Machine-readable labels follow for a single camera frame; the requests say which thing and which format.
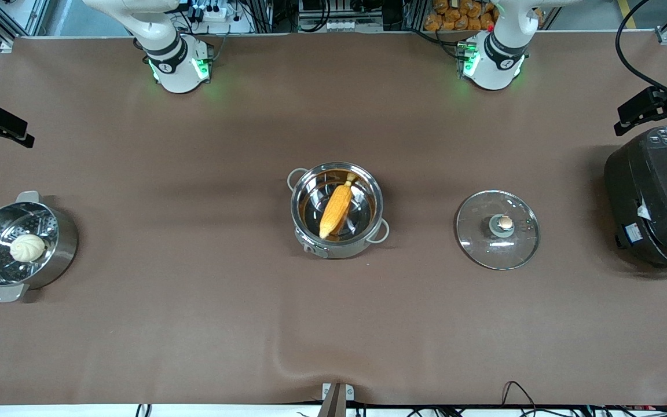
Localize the glass pot lid with knob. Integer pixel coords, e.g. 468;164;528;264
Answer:
456;189;541;271

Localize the yellow corn cob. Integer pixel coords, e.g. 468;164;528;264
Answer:
318;172;358;240

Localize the steel steamer pot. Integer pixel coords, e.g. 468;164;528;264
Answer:
0;191;79;303

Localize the black rice cooker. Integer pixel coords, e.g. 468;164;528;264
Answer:
604;125;667;274

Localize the white steamed bun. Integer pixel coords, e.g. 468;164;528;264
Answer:
9;233;46;263

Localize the bag of orange breads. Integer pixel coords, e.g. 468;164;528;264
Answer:
424;0;496;31

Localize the white power strip with plugs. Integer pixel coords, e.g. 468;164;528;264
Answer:
193;2;236;21

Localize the black looped cable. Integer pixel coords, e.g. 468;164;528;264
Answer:
501;381;537;409

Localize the steel pot with loop handles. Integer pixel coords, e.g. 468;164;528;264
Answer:
287;161;391;259

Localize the silver bracket with post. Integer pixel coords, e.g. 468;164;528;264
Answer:
321;382;355;417

